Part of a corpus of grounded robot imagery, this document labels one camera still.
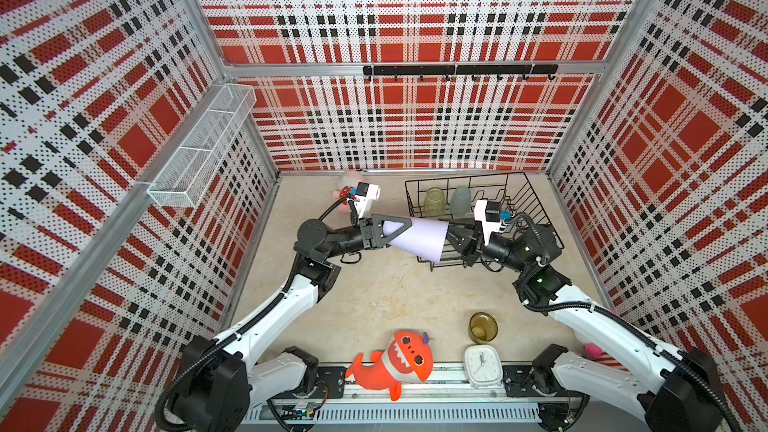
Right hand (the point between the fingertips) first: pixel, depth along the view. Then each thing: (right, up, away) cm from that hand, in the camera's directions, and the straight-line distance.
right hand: (439, 225), depth 63 cm
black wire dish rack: (+33, +9, +45) cm, 56 cm away
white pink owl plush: (+24, -20, -14) cm, 34 cm away
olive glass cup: (+15, -30, +19) cm, 38 cm away
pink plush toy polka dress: (-28, +13, +48) cm, 56 cm away
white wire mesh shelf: (-73, +14, +27) cm, 79 cm away
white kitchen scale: (+13, -37, +11) cm, 40 cm away
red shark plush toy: (-6, -32, +7) cm, 33 cm away
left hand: (-6, -1, -3) cm, 7 cm away
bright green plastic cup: (+3, +5, +38) cm, 39 cm away
